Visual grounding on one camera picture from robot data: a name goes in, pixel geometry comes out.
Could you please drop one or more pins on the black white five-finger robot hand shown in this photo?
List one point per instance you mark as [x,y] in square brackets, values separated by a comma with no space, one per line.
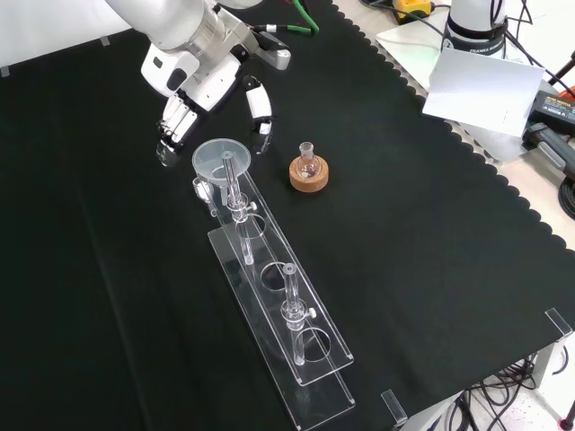
[202,81]

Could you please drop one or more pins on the translucent plastic funnel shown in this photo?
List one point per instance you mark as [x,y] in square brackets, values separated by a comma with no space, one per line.
[211,155]

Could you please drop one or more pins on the glass weighing funnel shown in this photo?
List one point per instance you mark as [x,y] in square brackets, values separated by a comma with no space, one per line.
[200,188]

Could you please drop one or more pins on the clear acrylic funnel stand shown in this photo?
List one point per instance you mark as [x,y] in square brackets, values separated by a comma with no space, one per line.
[269,251]

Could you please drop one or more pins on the clear cloth clip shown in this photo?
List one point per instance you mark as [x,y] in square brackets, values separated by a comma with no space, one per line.
[104,41]
[559,321]
[4,71]
[393,406]

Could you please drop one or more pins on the glass round-bottom flask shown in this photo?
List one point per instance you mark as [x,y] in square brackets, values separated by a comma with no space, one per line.
[307,166]

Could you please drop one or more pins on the yellow stop button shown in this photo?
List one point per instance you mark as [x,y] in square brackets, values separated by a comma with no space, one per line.
[415,6]

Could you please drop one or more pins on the black cloth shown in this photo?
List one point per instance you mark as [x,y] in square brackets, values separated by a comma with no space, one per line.
[404,224]

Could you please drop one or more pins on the pale sheet board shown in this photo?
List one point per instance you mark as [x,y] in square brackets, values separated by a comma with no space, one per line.
[485,94]

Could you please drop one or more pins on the black box with orange label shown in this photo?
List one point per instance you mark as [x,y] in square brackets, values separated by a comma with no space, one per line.
[557,110]

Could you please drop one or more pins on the grey black hand tool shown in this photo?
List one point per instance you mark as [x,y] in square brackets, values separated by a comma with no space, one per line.
[552,152]

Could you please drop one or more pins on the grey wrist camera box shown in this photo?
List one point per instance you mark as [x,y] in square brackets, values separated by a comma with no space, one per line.
[278,56]

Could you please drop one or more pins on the pale metal base plate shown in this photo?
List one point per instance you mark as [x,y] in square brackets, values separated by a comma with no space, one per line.
[404,49]

